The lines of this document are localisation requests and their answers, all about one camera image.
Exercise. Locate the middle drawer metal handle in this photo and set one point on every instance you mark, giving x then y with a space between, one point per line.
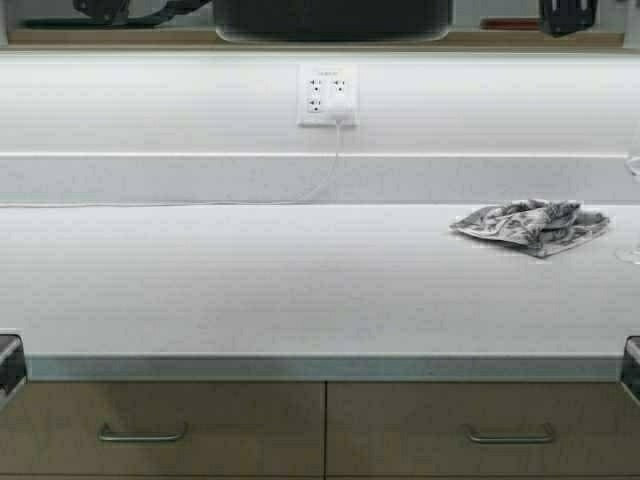
475 436

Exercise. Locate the left drawer metal handle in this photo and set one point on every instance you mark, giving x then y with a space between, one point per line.
108 435

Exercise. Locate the black two-handled cooking pot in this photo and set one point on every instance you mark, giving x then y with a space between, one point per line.
332 20

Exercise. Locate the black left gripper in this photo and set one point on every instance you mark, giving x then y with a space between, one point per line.
103 10

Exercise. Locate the left beige drawer front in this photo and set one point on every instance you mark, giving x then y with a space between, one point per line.
235 429

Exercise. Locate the red item in cabinet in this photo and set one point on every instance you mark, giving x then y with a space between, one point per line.
510 23

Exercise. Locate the drawer metal handle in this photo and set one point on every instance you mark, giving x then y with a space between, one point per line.
475 436
108 435

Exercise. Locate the beige drawer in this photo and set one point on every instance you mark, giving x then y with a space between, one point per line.
235 429
417 429

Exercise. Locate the upper cabinet wooden shelf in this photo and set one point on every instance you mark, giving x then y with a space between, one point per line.
207 38

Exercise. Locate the middle beige drawer front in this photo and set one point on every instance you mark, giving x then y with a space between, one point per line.
417 429

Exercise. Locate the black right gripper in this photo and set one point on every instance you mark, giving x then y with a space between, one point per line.
558 18

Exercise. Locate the grey patterned dish cloth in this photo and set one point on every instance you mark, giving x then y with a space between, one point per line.
539 228

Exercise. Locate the white wall power outlet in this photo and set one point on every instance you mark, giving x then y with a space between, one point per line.
316 83

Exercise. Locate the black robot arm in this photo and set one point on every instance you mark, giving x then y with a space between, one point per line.
168 12

